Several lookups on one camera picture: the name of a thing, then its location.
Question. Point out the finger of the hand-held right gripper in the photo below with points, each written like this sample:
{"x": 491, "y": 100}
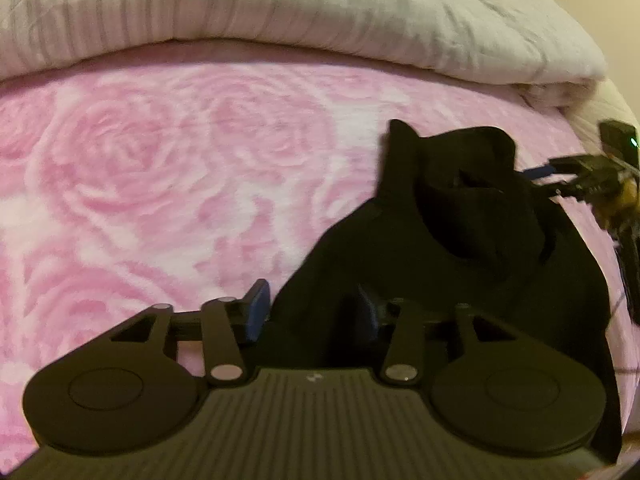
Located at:
{"x": 570, "y": 190}
{"x": 555, "y": 167}

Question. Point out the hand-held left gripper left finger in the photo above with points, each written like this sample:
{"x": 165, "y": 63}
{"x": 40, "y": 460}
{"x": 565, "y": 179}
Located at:
{"x": 256, "y": 310}

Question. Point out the grey striped quilt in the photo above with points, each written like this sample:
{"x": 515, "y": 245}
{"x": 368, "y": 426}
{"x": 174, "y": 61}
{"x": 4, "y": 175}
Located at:
{"x": 250, "y": 0}

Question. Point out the white mattress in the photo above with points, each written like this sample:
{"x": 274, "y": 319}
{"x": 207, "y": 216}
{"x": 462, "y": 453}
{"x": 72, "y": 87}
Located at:
{"x": 607, "y": 102}

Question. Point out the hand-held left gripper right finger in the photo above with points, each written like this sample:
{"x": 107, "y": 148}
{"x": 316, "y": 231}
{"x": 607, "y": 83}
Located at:
{"x": 369, "y": 316}

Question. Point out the black garment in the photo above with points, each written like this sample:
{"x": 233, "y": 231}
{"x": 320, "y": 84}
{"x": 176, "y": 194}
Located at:
{"x": 450, "y": 240}

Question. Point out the pink rose-print blanket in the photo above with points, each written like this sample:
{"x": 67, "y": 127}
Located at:
{"x": 125, "y": 185}

